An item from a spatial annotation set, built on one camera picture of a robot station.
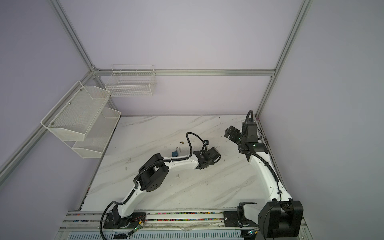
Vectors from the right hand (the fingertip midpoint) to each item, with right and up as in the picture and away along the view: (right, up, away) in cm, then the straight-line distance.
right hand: (231, 131), depth 81 cm
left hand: (-11, -17, +14) cm, 25 cm away
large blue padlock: (-33, -15, +17) cm, 40 cm away
